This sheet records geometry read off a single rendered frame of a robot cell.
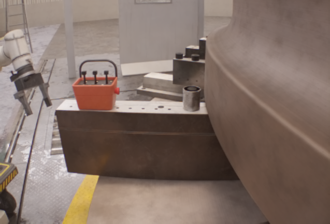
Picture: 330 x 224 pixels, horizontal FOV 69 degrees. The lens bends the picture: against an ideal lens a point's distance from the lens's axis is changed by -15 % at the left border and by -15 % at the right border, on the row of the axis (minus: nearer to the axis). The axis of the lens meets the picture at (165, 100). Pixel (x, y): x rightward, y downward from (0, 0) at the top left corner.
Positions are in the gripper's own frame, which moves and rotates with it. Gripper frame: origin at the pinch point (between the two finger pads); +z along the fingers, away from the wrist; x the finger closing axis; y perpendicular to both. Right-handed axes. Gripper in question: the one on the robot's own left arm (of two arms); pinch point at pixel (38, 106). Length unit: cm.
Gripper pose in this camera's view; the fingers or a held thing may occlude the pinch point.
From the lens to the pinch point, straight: 118.2
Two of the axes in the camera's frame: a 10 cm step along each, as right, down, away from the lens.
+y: 8.9, -2.9, -3.4
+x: 2.8, -2.5, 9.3
